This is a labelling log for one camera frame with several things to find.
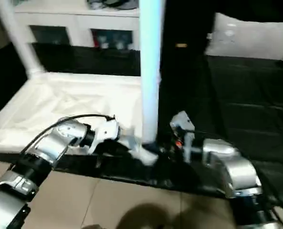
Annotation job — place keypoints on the white plastic table top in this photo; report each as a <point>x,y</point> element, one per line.
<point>60,95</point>

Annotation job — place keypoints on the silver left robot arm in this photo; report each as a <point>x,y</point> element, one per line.
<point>51,143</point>

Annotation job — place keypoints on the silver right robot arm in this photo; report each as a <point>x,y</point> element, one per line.
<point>239,169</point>

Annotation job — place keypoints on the black robot body part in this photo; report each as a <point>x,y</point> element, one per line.
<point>93,227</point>

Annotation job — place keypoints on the black work mat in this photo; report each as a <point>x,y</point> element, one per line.
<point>251,95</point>

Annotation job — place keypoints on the black sofa with gold label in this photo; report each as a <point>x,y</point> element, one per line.
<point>186,23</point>

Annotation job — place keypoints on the white cabinet with glass doors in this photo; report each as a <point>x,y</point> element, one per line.
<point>79,21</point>

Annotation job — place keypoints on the grey printed pillow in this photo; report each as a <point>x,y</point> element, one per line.
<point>246,35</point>

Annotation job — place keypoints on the black plastic packet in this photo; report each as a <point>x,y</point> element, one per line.
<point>95,4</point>

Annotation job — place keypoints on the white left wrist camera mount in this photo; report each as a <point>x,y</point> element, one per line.
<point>105,133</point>

